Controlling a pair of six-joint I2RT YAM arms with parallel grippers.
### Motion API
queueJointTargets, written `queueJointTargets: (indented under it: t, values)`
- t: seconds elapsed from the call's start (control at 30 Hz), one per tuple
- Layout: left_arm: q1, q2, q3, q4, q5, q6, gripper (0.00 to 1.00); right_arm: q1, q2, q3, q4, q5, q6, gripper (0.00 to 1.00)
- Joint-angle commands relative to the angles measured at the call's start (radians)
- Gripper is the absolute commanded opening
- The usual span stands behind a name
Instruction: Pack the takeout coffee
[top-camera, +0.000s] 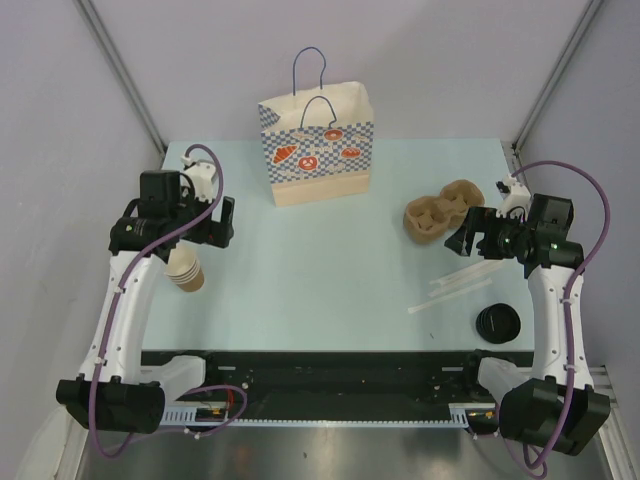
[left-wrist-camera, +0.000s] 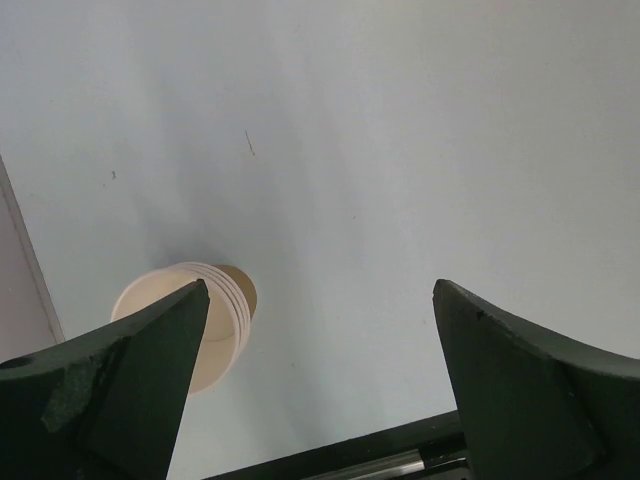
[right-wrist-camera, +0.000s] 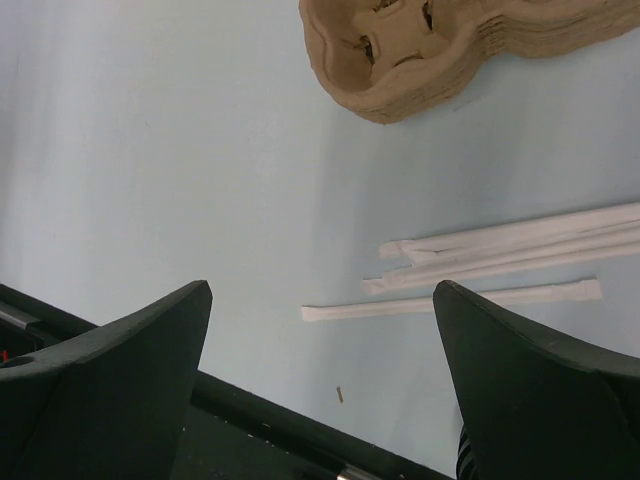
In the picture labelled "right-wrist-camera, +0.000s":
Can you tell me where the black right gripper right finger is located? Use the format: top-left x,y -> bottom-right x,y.
435,301 -> 639,479

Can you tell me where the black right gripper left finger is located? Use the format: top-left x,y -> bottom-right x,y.
1,280 -> 212,479

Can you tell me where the white wrapped straw front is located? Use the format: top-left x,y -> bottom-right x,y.
301,279 -> 603,322

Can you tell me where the white wrapped straw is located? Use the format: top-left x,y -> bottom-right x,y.
405,220 -> 639,266
362,234 -> 639,295
301,279 -> 603,322
379,202 -> 639,260

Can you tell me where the white wrapped straw back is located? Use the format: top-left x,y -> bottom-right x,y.
379,202 -> 639,260

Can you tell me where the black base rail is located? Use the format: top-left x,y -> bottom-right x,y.
1,300 -> 436,479

